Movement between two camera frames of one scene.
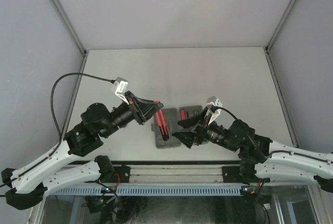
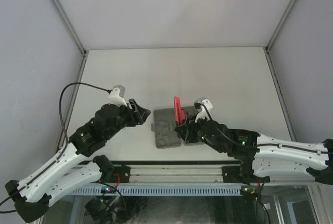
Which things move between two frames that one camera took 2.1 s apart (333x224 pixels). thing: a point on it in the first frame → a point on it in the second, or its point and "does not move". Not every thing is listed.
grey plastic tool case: (172, 116) does not move
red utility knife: (162, 124) → (179, 114)
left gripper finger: (156, 105) → (139, 114)
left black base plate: (121, 174) does not move
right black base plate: (232, 174) does not move
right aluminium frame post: (267, 48) does not move
